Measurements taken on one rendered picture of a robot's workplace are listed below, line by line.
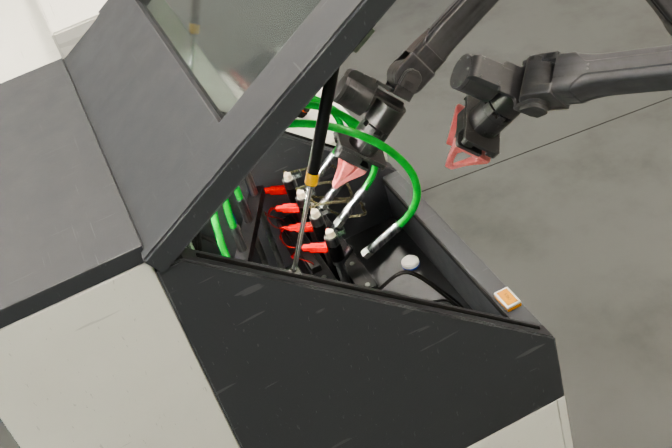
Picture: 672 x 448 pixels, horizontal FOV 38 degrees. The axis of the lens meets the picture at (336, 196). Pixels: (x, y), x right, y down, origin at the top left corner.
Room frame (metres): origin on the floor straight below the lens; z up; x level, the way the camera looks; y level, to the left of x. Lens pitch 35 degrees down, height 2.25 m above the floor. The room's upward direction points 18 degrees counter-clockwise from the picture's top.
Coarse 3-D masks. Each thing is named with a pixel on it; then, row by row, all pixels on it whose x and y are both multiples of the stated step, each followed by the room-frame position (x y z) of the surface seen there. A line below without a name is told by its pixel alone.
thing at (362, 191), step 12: (312, 108) 1.58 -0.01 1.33; (336, 108) 1.59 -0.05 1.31; (348, 120) 1.59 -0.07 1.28; (372, 168) 1.60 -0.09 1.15; (372, 180) 1.59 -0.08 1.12; (360, 192) 1.59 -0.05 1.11; (228, 204) 1.53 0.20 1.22; (348, 204) 1.58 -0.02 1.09; (228, 216) 1.53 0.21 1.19; (348, 216) 1.57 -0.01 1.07; (240, 240) 1.53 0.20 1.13
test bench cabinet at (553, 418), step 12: (564, 396) 1.21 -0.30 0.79; (540, 408) 1.20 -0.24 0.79; (552, 408) 1.20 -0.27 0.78; (564, 408) 1.20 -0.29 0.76; (528, 420) 1.19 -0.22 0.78; (540, 420) 1.19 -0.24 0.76; (552, 420) 1.20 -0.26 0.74; (564, 420) 1.20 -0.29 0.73; (504, 432) 1.18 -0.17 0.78; (516, 432) 1.18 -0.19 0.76; (528, 432) 1.19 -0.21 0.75; (540, 432) 1.19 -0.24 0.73; (552, 432) 1.20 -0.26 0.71; (564, 432) 1.20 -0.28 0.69; (480, 444) 1.17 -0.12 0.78; (492, 444) 1.17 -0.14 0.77; (504, 444) 1.18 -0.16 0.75; (516, 444) 1.18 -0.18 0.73; (528, 444) 1.19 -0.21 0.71; (540, 444) 1.19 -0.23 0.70; (552, 444) 1.20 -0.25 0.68; (564, 444) 1.20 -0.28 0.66
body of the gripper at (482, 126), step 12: (468, 96) 1.33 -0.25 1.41; (468, 108) 1.31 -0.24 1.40; (480, 108) 1.27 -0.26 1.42; (492, 108) 1.25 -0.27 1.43; (468, 120) 1.28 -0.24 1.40; (480, 120) 1.26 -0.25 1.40; (492, 120) 1.25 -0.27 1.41; (504, 120) 1.25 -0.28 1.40; (468, 132) 1.26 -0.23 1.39; (480, 132) 1.26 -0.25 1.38; (492, 132) 1.26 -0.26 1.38; (468, 144) 1.25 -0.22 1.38; (480, 144) 1.25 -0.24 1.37; (492, 144) 1.26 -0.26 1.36; (492, 156) 1.24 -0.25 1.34
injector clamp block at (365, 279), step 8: (288, 216) 1.76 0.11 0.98; (328, 224) 1.69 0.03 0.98; (280, 232) 1.76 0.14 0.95; (288, 240) 1.68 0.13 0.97; (304, 240) 1.66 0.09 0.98; (344, 240) 1.62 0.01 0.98; (288, 248) 1.73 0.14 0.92; (344, 248) 1.59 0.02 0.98; (320, 256) 1.59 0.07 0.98; (352, 256) 1.56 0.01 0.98; (304, 264) 1.59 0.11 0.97; (352, 264) 1.53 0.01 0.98; (360, 264) 1.53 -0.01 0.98; (304, 272) 1.63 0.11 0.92; (320, 272) 1.54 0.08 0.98; (328, 272) 1.53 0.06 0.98; (352, 272) 1.51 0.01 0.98; (360, 272) 1.50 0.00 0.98; (368, 272) 1.50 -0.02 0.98; (352, 280) 1.49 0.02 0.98; (360, 280) 1.48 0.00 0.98; (368, 280) 1.47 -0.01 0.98; (376, 288) 1.45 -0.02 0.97
